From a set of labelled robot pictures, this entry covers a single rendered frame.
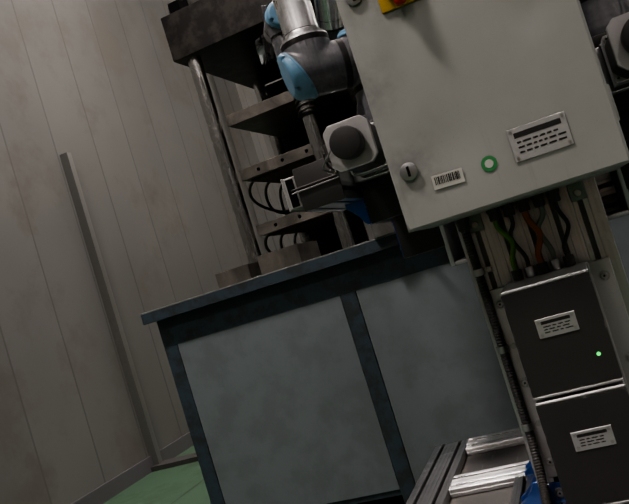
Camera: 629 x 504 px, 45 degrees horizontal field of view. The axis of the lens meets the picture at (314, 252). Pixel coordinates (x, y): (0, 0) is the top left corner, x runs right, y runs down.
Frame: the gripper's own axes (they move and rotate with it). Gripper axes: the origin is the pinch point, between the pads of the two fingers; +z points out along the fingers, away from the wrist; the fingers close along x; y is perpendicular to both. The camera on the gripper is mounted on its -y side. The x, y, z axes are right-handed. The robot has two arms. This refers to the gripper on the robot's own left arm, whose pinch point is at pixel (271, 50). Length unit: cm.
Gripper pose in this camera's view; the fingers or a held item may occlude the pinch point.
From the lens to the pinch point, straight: 240.2
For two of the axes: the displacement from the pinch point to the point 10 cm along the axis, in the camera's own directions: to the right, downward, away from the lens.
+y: 1.6, 9.8, -0.6
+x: 9.8, -1.5, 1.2
